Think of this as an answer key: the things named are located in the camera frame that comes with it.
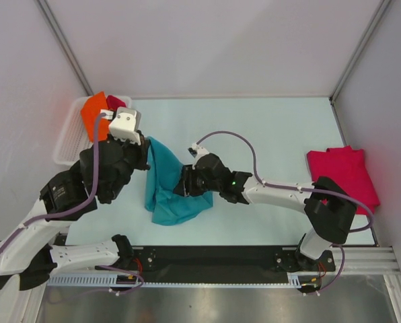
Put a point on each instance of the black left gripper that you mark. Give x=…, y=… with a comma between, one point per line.
x=141, y=150

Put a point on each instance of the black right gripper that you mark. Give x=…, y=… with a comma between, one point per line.
x=186, y=186

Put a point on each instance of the teal t shirt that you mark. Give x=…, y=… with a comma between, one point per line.
x=167, y=207

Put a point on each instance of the white perforated plastic basket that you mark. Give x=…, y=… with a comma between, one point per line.
x=73, y=138

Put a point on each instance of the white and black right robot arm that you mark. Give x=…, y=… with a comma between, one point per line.
x=326, y=205

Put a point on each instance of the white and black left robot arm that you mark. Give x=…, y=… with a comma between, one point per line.
x=97, y=177

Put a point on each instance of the crimson t shirt in basket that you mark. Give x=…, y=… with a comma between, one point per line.
x=114, y=103

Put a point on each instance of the orange t shirt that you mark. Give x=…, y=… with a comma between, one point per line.
x=89, y=113

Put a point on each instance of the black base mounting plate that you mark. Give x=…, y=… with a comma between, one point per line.
x=222, y=264

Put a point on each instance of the folded crimson t shirt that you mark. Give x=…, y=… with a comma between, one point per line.
x=346, y=166

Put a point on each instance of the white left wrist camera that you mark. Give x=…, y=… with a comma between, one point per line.
x=124, y=124

